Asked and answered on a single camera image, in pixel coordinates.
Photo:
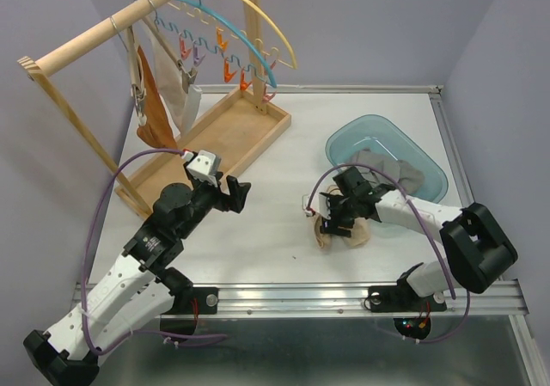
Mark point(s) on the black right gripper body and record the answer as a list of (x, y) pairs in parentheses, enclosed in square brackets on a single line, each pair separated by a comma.
[(342, 214)]

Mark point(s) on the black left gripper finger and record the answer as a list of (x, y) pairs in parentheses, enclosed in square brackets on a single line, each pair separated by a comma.
[(219, 179), (238, 193)]

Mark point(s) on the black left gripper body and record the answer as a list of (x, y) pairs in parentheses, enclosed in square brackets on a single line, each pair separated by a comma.
[(205, 196)]

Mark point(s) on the beige underwear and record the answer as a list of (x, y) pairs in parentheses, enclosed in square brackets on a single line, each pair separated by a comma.
[(358, 236)]

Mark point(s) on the grey underwear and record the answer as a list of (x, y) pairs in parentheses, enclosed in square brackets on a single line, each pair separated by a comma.
[(367, 157), (410, 178)]

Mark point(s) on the brown underwear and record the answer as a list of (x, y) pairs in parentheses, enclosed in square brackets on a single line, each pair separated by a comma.
[(157, 132)]

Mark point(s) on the blue plastic clip hanger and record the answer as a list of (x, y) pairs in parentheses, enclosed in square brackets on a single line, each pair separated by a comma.
[(259, 67)]

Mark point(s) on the wooden clamp hanger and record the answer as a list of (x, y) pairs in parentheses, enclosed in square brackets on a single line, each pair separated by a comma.
[(187, 76), (138, 91)]

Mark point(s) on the yellow plastic clip hanger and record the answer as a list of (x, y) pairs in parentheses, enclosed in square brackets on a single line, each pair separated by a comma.
[(254, 17)]

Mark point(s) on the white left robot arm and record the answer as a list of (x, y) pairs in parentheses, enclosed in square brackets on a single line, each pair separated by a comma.
[(140, 285)]

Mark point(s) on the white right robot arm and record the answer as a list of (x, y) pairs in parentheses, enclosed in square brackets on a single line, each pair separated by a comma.
[(471, 248)]

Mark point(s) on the white underwear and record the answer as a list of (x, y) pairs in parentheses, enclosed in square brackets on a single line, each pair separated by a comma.
[(183, 108)]

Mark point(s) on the blue plastic tub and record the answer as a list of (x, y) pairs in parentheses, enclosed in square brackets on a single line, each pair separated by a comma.
[(381, 136)]

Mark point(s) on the wooden clothes rack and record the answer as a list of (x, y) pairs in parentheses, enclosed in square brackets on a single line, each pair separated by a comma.
[(197, 82)]

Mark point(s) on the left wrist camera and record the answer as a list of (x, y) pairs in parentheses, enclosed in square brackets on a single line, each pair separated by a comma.
[(201, 166)]

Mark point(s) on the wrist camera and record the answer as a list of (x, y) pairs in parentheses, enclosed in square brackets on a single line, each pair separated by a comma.
[(315, 205), (201, 166)]

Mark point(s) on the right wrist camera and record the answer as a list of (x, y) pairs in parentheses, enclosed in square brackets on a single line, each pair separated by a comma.
[(315, 205)]

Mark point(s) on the aluminium mounting rail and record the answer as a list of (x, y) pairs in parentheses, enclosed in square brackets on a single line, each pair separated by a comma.
[(353, 300)]

